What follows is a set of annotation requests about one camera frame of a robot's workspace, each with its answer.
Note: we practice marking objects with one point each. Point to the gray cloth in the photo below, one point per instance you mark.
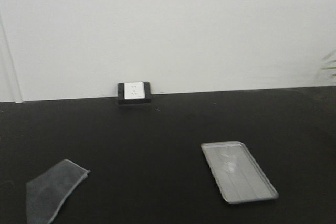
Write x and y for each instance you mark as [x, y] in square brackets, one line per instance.
[46, 193]

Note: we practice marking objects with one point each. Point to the gray metal tray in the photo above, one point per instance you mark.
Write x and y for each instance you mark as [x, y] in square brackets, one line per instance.
[237, 174]

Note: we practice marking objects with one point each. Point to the white power socket black housing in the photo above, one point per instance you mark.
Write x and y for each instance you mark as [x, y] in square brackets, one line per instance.
[133, 93]

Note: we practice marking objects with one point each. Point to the green plant leaves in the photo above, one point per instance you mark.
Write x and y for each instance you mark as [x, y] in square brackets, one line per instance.
[329, 66]

